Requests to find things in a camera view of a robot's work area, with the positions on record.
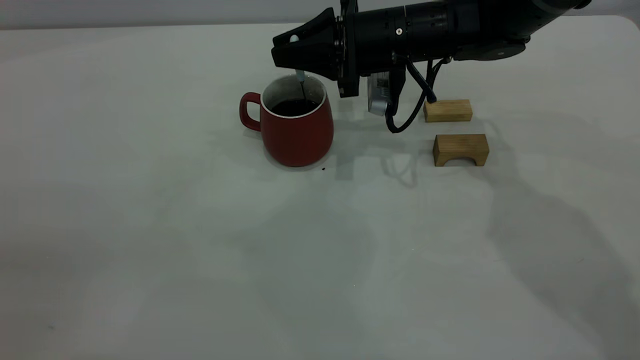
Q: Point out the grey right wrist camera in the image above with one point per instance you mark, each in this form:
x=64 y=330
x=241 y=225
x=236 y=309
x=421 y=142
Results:
x=378 y=95

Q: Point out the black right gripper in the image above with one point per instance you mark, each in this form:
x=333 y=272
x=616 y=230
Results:
x=380 y=40

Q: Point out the red ceramic mug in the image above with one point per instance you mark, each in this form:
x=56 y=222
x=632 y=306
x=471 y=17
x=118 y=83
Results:
x=297 y=135

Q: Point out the rectangular wooden block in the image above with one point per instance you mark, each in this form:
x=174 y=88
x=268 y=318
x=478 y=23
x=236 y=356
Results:
x=447 y=111

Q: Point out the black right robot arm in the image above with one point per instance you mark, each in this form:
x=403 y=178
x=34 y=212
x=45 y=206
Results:
x=475 y=25

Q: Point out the arched wooden block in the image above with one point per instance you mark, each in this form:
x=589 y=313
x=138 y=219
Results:
x=460 y=145

